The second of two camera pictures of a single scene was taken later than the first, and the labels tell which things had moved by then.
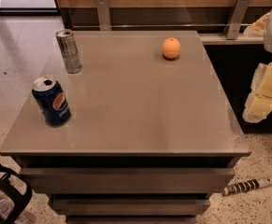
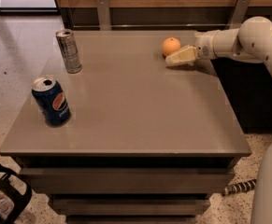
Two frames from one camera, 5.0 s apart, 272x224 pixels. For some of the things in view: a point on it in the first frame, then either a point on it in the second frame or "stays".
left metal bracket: [105, 18] stays
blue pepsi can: [51, 101] stays
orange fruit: [171, 48] stays
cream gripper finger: [267, 90] → [203, 49]
